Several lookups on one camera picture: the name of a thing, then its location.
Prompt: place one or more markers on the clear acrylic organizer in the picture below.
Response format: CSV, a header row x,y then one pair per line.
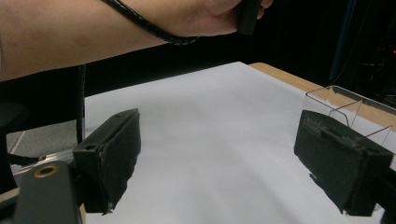
x,y
351,109

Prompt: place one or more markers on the black stand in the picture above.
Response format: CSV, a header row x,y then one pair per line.
x,y
81,102

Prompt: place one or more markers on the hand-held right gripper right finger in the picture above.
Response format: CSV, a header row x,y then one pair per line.
x,y
339,161

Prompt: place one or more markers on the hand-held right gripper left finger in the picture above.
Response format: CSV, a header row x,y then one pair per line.
x,y
112,161

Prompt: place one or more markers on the white table mat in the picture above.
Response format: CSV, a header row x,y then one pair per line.
x,y
218,140

